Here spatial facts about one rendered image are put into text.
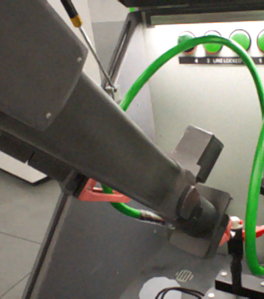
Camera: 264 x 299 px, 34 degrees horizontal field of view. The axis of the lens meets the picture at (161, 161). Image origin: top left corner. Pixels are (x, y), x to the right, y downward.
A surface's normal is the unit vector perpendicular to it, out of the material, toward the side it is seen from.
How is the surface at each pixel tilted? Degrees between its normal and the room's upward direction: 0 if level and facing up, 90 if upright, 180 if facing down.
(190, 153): 44
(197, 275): 0
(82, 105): 106
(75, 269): 90
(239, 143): 90
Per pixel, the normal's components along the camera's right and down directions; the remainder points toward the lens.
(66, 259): 0.87, 0.11
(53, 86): 0.85, 0.40
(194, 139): -0.18, -0.36
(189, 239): -0.52, -0.41
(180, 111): -0.48, 0.40
